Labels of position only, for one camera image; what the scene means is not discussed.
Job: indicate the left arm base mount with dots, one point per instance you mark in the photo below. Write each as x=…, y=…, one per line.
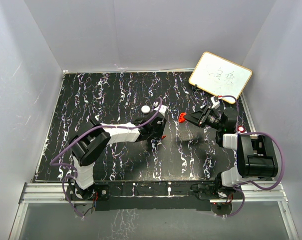
x=96, y=192

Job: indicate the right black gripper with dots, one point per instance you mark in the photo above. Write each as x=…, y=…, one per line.
x=194, y=117

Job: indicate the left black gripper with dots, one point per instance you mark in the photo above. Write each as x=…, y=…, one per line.
x=162, y=124

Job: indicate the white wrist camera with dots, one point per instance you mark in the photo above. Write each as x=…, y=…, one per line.
x=215, y=102
x=162, y=109

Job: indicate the aluminium front rail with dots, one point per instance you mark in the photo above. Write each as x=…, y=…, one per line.
x=52, y=193

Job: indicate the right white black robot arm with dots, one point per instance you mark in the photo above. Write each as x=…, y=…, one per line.
x=255, y=154

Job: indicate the red earbud charging case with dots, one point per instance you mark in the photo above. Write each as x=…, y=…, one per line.
x=181, y=118

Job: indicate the white earbud charging case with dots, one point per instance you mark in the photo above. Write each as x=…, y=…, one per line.
x=145, y=109

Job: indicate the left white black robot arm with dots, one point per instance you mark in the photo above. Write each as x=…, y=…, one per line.
x=88, y=145

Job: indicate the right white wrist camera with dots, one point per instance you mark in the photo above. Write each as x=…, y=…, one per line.
x=215, y=102

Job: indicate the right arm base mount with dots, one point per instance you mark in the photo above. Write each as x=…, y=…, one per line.
x=207, y=191

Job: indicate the small whiteboard yellow frame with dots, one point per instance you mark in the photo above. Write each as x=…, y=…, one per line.
x=220, y=77

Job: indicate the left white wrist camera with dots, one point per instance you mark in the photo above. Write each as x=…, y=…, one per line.
x=162, y=109

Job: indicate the red emergency stop button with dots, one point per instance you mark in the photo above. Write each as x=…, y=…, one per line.
x=241, y=129

